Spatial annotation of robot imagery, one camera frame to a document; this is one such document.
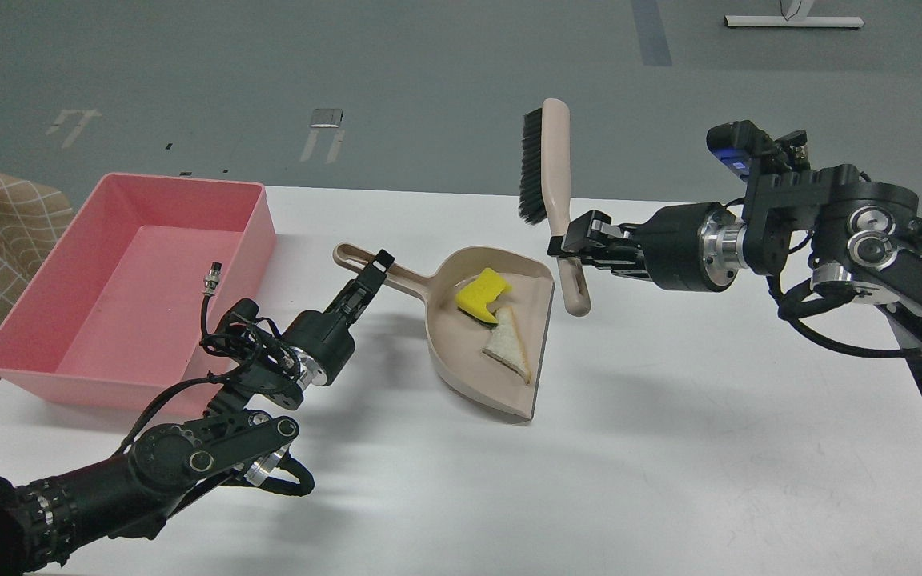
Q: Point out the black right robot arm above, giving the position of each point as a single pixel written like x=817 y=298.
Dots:
x=821 y=238

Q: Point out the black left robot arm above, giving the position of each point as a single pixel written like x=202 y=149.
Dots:
x=195 y=436

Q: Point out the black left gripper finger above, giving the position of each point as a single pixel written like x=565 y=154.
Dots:
x=379 y=267
x=355 y=296

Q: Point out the beige hand brush black bristles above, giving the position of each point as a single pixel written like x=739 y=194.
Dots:
x=545 y=192

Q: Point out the white table leg base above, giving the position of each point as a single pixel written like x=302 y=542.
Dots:
x=794 y=15

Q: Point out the white bread slice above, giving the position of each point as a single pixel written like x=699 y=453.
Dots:
x=505 y=344

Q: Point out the yellow green sponge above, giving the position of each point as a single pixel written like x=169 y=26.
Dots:
x=475 y=297

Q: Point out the beige plastic dustpan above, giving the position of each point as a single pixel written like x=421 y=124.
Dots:
x=455 y=340

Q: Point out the pink plastic bin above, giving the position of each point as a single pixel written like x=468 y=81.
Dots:
x=112 y=317

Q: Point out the metal floor plate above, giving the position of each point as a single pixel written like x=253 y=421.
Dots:
x=326 y=118

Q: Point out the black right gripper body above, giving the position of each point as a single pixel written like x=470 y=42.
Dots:
x=682 y=250

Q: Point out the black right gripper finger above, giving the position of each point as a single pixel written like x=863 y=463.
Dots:
x=621 y=258
x=593 y=230

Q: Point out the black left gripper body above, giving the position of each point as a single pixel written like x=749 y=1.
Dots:
x=324 y=337

